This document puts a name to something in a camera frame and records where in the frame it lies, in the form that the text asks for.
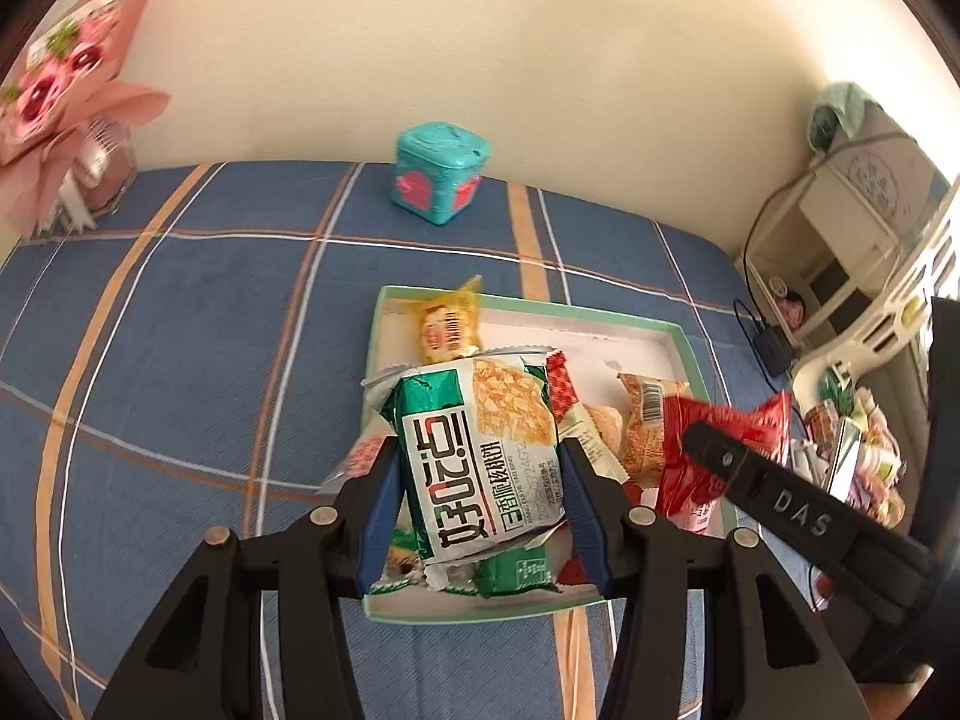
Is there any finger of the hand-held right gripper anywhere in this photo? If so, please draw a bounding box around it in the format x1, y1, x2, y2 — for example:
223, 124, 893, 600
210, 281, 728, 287
679, 420, 773, 518

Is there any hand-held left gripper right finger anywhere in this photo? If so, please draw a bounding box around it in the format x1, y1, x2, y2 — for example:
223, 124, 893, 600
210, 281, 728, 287
559, 436, 863, 720

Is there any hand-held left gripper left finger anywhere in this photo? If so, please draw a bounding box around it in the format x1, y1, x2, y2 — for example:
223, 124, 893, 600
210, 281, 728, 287
90, 435, 402, 720

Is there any red flower print packet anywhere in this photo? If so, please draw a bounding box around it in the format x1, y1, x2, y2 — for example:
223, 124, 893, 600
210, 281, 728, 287
655, 390, 794, 537

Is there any clear bread packet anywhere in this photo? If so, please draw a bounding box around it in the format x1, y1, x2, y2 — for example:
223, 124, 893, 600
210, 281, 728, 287
319, 431, 395, 496

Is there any small white packet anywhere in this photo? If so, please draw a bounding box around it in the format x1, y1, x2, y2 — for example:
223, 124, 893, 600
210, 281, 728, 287
555, 401, 631, 485

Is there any dark green packet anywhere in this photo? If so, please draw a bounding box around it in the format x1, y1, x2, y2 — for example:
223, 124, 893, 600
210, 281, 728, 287
469, 540, 563, 599

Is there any green and white packet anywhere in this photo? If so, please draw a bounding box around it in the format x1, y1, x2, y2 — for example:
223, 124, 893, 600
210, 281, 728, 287
362, 345, 567, 563

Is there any teal cardboard tray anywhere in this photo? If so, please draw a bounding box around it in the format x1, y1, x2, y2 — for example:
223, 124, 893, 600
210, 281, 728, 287
360, 285, 740, 623

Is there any yellow cake packet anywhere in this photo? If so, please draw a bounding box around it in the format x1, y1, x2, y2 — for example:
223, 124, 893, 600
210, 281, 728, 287
409, 275, 485, 365

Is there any pile of assorted snack packets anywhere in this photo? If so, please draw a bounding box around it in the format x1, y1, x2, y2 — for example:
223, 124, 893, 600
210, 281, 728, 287
795, 367, 912, 526

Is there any black power adapter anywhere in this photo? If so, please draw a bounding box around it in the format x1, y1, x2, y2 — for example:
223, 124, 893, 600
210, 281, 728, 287
752, 326, 794, 378

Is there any small round pink figure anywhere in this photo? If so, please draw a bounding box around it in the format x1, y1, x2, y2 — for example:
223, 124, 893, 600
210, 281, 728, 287
772, 286, 809, 331

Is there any blue plaid bedsheet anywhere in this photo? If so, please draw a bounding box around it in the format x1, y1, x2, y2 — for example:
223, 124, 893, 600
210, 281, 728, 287
0, 160, 826, 720

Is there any white plastic basket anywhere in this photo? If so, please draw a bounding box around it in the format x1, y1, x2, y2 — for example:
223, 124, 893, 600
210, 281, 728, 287
791, 195, 960, 481

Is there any white shelf unit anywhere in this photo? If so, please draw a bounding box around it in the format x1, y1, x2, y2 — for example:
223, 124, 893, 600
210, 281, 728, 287
742, 109, 950, 350

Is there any teal toy box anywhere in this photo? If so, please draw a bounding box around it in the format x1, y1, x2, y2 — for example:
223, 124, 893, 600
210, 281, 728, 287
388, 127, 490, 226

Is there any green cloth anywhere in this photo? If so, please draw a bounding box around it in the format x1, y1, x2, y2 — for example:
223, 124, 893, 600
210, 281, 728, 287
808, 81, 878, 158

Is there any clear glass vase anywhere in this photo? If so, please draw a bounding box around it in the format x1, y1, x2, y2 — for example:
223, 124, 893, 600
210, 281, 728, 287
52, 112, 137, 230

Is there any pink paper flower bouquet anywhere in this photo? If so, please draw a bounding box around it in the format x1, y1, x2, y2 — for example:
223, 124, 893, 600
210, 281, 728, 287
0, 0, 173, 241

